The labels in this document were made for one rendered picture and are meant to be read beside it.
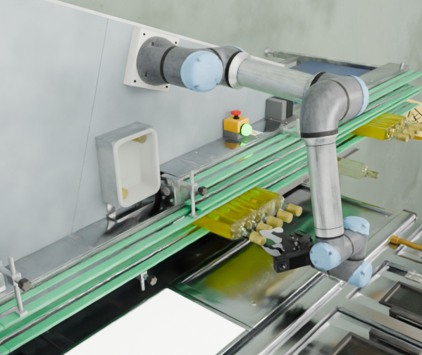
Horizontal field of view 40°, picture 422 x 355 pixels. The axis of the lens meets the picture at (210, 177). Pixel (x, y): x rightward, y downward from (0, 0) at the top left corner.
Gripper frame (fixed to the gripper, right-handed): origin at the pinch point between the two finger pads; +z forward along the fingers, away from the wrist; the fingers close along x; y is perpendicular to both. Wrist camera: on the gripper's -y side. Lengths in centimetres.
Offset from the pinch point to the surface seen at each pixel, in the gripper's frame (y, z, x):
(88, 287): -49, 26, -2
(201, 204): -2.9, 22.4, 6.6
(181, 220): -12.4, 22.8, 4.7
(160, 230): -20.7, 24.1, 4.5
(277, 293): -6.2, -10.4, -12.4
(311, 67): 145, 74, 11
